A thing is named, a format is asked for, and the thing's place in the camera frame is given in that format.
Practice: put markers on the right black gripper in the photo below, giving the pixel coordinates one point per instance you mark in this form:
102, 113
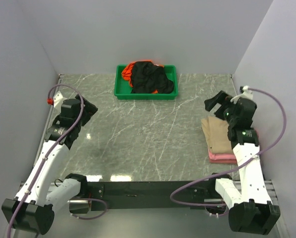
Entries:
221, 98

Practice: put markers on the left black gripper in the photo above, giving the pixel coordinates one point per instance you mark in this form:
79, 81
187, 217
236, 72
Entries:
89, 109

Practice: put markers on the beige t shirt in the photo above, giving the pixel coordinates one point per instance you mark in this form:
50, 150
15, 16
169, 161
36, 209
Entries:
215, 131

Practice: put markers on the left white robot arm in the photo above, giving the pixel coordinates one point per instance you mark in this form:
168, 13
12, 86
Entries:
33, 208

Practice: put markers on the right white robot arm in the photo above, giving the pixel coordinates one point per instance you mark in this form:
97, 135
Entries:
250, 209

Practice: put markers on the green plastic bin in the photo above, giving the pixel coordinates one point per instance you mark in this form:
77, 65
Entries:
122, 89

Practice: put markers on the light pink folded t shirt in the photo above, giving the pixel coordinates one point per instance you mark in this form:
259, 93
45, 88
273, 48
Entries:
214, 156

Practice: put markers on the dark pink folded t shirt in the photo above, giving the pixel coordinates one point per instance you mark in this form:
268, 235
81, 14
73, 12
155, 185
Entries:
225, 161

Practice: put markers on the orange t shirt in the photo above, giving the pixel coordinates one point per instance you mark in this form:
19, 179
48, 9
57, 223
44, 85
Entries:
126, 73

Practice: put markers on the black t shirt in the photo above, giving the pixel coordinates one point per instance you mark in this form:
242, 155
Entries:
162, 83

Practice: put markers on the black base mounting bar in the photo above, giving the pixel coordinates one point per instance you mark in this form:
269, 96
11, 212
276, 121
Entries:
149, 194

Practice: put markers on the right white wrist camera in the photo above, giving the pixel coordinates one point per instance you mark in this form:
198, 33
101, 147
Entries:
245, 92

